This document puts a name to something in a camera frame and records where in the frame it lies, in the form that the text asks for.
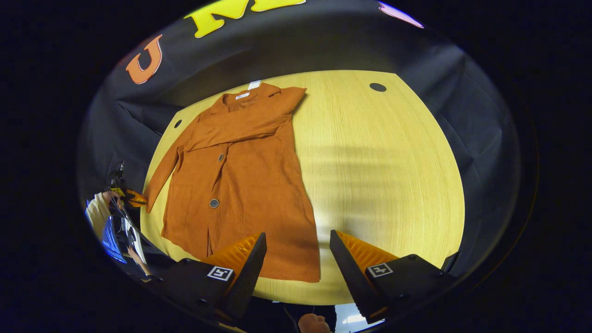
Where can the orange button-up jacket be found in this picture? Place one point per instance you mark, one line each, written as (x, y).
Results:
(249, 185)

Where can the white side desk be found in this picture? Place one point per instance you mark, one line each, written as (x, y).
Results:
(135, 238)

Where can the black backdrop cloth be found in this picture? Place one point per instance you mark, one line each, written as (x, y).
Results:
(286, 46)

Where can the computer monitor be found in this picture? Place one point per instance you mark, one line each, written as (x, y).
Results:
(112, 240)

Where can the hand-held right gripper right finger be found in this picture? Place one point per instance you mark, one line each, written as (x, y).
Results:
(354, 277)

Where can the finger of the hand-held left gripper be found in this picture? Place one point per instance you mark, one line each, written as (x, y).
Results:
(136, 198)

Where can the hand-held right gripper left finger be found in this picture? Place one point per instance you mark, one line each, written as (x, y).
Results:
(245, 277)

